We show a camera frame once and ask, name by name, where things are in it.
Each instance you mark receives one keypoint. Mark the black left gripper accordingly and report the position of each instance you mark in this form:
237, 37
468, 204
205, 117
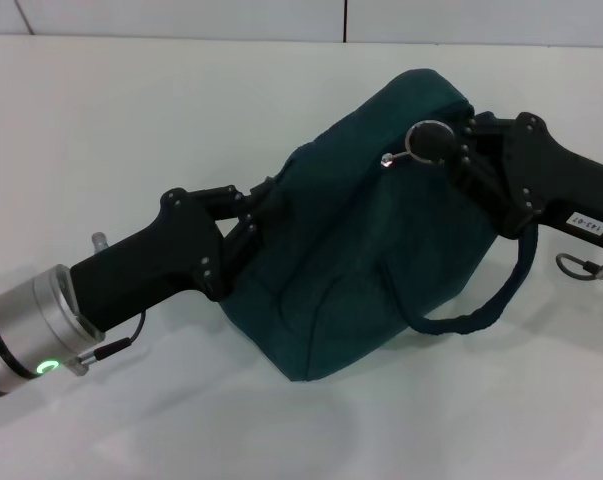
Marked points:
156, 260

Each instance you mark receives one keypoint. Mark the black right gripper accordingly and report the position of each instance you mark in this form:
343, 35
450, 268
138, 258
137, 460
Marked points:
556, 185

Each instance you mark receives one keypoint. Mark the dark teal insulated lunch bag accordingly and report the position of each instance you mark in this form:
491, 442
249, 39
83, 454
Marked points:
356, 250

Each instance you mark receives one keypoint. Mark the silver round connector stub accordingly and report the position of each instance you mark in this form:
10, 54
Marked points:
100, 241

